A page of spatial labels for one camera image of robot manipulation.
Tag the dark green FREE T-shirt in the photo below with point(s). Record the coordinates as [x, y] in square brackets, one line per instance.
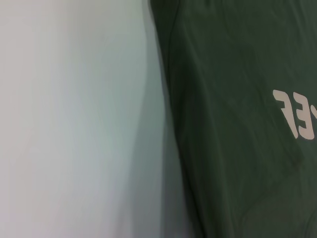
[235, 124]

